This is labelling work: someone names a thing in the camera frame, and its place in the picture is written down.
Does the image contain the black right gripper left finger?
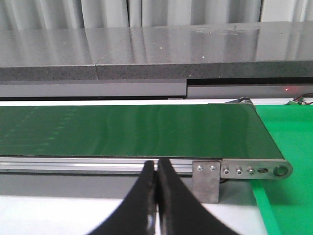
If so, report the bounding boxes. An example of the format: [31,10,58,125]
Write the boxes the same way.
[90,161,157,235]

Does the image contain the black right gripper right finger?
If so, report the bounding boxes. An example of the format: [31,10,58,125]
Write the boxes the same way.
[157,159,229,235]

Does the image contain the steel conveyor end plate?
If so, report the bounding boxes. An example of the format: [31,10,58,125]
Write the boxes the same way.
[220,159,293,180]

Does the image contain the green conveyor belt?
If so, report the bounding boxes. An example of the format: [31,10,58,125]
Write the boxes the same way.
[0,103,282,159]

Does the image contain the bright green mat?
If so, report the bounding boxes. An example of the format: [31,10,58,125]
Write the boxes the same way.
[251,105,313,235]

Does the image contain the grey cabinet front panel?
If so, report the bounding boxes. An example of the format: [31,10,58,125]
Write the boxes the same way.
[0,77,313,100]

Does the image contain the grey stone countertop slab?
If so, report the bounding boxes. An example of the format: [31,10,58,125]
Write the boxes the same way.
[0,22,313,82]

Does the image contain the white pleated curtain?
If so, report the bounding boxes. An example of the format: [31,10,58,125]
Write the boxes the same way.
[0,0,313,30]

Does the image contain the steel conveyor mounting bracket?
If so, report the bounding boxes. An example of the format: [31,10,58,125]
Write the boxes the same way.
[192,161,221,204]

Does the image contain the aluminium conveyor side rail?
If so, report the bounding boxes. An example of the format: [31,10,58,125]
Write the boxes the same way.
[0,156,195,175]

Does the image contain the small wired circuit board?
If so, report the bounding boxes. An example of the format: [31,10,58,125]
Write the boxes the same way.
[286,93,313,105]

